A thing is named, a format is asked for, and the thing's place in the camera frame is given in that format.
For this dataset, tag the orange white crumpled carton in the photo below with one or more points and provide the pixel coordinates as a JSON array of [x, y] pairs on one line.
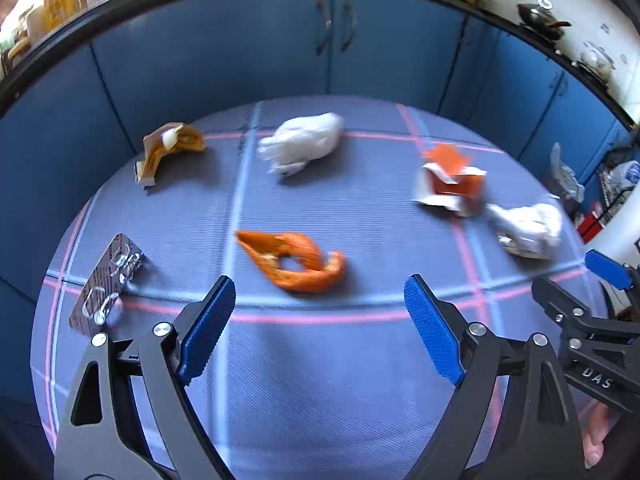
[[450, 185]]

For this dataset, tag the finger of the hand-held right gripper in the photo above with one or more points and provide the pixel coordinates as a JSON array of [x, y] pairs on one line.
[[607, 270], [565, 310]]

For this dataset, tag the white tissue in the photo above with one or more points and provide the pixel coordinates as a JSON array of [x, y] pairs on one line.
[[300, 142]]

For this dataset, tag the white tall appliance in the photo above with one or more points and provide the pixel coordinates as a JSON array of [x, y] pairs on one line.
[[627, 240]]

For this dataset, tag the grey bin with plastic bag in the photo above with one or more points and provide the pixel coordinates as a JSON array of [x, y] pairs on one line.
[[565, 175]]

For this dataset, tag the person's right hand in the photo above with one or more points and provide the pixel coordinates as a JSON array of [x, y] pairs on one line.
[[595, 437]]

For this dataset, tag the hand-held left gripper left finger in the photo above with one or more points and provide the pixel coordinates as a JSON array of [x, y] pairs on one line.
[[210, 330]]

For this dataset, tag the orange peel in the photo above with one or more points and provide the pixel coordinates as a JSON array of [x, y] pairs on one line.
[[260, 243]]

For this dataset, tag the round table with blue cloth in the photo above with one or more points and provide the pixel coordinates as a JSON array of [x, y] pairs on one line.
[[325, 200]]

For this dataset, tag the black wok with lid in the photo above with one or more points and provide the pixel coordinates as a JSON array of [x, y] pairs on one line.
[[537, 15]]

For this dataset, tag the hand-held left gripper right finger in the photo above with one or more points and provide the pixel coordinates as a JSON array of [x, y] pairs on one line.
[[432, 330]]

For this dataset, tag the yellow brown wrapper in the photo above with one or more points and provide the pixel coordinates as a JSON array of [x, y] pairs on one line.
[[160, 150]]

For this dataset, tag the silver blister pack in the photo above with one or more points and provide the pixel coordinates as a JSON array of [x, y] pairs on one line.
[[107, 280]]

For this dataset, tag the crumpled white foil wrapper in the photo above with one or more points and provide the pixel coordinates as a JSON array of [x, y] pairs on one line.
[[530, 230]]

